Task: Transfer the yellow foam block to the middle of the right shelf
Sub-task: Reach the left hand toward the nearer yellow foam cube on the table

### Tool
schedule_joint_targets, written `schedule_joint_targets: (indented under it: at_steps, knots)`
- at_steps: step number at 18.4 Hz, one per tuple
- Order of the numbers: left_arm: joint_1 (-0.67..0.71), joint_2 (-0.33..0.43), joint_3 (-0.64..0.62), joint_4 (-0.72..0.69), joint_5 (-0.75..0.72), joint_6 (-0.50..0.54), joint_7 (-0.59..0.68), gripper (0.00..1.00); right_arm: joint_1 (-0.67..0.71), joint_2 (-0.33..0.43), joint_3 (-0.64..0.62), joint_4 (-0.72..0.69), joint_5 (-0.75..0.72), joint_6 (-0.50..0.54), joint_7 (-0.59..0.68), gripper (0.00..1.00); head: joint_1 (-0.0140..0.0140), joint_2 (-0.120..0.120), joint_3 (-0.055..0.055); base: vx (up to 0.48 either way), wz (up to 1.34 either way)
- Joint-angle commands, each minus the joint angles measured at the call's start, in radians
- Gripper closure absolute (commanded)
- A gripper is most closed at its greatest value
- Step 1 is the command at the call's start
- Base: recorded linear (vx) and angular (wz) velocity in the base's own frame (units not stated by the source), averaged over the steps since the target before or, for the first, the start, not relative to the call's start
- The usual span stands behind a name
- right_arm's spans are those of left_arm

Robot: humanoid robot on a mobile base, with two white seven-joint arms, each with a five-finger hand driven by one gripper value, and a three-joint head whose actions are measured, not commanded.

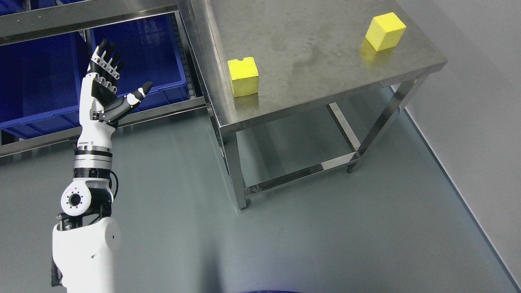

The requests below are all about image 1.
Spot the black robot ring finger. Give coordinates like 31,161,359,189
99,43,115,79

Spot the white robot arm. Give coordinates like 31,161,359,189
51,39,153,293

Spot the yellow foam block far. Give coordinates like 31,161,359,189
365,12,406,52

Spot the stainless steel table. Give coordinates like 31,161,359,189
178,0,448,210

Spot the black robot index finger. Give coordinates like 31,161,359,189
113,61,125,85

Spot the yellow foam block notched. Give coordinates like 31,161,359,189
227,56,259,98

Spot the blue plastic bin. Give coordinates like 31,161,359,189
0,32,90,139
90,14,189,112

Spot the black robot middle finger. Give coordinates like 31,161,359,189
107,51,121,82

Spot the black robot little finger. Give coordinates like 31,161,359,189
90,39,108,75

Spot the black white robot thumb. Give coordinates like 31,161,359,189
125,81,154,108

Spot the steel shelf rack left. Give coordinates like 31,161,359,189
1,0,206,157

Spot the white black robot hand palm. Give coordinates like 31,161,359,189
78,73,116,143

